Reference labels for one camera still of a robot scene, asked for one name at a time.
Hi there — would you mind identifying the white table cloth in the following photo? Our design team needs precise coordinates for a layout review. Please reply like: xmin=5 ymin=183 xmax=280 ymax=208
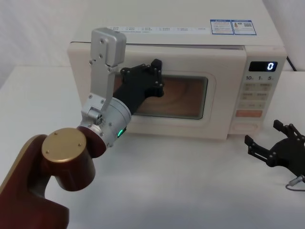
xmin=0 ymin=64 xmax=305 ymax=229

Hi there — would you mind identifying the white curtain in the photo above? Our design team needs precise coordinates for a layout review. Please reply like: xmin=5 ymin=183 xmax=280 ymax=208
xmin=0 ymin=0 xmax=305 ymax=72

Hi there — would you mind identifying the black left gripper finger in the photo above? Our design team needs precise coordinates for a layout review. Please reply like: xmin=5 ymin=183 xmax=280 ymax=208
xmin=151 ymin=58 xmax=163 ymax=75
xmin=153 ymin=79 xmax=165 ymax=98

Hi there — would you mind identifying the black oven power cord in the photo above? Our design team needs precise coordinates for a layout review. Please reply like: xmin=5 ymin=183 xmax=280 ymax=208
xmin=285 ymin=55 xmax=299 ymax=72

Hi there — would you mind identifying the blue bordered sticker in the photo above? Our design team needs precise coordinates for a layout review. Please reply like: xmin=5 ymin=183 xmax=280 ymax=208
xmin=210 ymin=19 xmax=259 ymax=37

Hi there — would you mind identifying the long white strip label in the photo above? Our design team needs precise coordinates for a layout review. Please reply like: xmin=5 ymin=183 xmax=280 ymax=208
xmin=107 ymin=25 xmax=211 ymax=34

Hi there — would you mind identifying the cream oven door with window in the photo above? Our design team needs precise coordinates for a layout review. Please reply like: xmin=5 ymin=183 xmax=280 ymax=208
xmin=67 ymin=42 xmax=247 ymax=142

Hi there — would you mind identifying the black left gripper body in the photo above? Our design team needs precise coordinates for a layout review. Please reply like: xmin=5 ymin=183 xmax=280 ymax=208
xmin=111 ymin=64 xmax=160 ymax=116

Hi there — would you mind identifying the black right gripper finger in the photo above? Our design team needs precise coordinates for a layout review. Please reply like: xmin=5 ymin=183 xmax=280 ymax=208
xmin=244 ymin=134 xmax=275 ymax=165
xmin=273 ymin=119 xmax=304 ymax=141

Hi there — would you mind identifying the oven control panel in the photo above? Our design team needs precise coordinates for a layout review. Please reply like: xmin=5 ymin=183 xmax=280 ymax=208
xmin=226 ymin=45 xmax=287 ymax=140

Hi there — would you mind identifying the grey cable with silver plug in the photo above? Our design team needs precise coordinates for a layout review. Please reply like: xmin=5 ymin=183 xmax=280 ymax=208
xmin=285 ymin=175 xmax=305 ymax=191

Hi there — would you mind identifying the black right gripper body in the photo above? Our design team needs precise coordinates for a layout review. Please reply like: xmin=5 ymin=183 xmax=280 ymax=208
xmin=267 ymin=136 xmax=305 ymax=168

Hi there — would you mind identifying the cream microwave oven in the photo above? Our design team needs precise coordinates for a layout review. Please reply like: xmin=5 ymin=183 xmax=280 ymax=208
xmin=66 ymin=19 xmax=287 ymax=142

